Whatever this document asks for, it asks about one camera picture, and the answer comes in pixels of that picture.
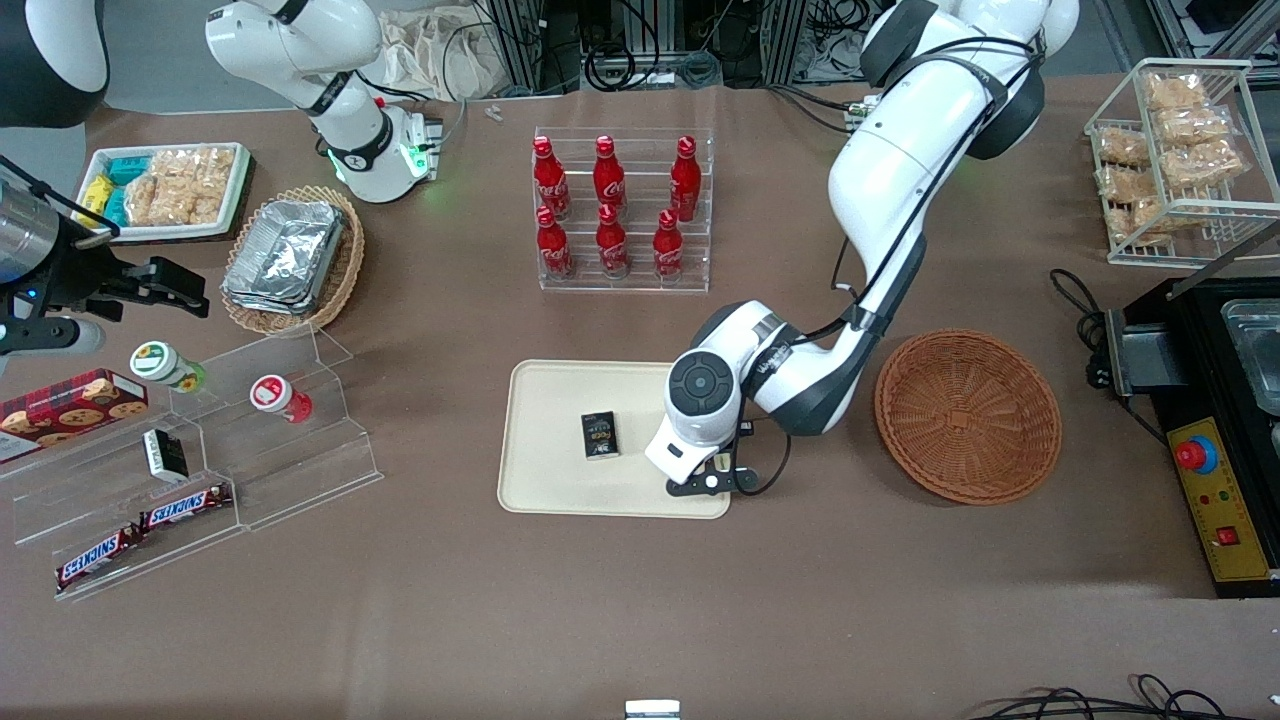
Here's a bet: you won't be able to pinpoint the black power cable with plug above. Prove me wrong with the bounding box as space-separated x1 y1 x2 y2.
1049 267 1117 394

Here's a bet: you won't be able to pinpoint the clear rice cracker pack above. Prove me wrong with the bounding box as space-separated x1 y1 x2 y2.
1094 128 1153 168
190 180 237 227
150 147 237 189
1112 195 1196 248
124 175 197 228
1099 164 1166 203
1163 139 1248 189
1143 74 1209 113
1157 104 1233 148

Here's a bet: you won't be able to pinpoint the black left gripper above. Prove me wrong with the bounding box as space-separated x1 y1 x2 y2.
714 419 756 471

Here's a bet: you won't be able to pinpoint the red cola bottle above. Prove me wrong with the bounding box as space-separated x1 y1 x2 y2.
669 136 703 224
593 135 628 217
595 203 632 280
652 208 687 282
532 136 572 222
535 206 577 282

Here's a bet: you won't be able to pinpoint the brown snickers bar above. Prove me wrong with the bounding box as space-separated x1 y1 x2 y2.
54 524 145 592
137 482 235 532

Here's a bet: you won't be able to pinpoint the brown round wicker basket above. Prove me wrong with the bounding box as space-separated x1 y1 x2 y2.
873 329 1064 507

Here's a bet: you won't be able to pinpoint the cream rectangular serving tray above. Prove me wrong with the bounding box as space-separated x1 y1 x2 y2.
497 359 732 520

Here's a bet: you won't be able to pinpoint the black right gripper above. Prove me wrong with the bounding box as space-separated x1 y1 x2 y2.
18 218 212 323

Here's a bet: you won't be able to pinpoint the metal rack frame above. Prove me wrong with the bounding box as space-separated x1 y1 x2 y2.
1148 0 1280 64

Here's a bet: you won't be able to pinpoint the clear acrylic bottle riser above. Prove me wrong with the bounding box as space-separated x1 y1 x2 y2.
532 126 716 295

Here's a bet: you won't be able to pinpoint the small black snack box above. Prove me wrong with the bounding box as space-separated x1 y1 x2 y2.
580 409 623 462

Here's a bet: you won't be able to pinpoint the white wire basket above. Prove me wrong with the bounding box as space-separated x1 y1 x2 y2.
1084 57 1280 267

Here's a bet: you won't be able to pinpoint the green lidded drink bottle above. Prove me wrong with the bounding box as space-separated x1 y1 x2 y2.
129 340 209 394

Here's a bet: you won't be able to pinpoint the red lidded drink bottle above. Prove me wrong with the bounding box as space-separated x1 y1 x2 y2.
249 373 315 425

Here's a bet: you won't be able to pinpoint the yellow emergency stop control box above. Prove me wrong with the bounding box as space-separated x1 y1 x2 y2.
1166 417 1278 585

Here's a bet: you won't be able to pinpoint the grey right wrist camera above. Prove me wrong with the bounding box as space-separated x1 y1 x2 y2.
0 317 107 358

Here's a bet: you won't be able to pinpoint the silver foil container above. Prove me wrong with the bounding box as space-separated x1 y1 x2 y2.
222 288 323 317
223 199 346 303

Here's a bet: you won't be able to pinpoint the black floor cables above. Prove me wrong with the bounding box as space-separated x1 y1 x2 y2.
972 673 1280 720

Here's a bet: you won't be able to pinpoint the white cloth bag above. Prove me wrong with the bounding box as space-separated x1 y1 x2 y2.
378 8 513 102

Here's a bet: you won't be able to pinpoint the black and white small box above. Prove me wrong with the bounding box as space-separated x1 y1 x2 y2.
141 427 190 485

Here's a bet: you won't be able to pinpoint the red cookie box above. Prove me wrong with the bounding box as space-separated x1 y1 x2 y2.
0 367 150 464

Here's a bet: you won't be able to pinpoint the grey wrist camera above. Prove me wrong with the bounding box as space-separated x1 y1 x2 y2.
666 463 762 499
0 317 107 358

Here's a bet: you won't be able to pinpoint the clear acrylic step shelf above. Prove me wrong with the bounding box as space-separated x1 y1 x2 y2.
168 324 385 533
0 418 248 602

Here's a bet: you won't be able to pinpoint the steel pan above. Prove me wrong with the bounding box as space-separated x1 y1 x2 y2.
1220 297 1280 417

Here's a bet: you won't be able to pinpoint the white rectangular snack tray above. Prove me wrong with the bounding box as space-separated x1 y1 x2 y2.
74 142 252 245

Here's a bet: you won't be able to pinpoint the black left base cables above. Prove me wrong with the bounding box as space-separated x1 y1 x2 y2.
768 83 873 138

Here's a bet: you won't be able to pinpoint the black machine housing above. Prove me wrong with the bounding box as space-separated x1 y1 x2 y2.
1108 274 1280 601

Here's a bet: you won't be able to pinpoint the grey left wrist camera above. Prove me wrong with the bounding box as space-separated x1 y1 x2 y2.
666 463 762 499

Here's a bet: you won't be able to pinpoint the aluminium frame post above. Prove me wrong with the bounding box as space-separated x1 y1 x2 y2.
763 0 810 87
486 0 547 94

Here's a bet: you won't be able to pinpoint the light oval wicker basket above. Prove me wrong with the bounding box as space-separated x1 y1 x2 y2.
220 185 366 337

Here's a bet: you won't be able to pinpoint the black coiled cable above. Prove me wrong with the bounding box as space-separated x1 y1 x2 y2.
583 42 643 93

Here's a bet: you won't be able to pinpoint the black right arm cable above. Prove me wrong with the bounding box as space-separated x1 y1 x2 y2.
0 153 123 242

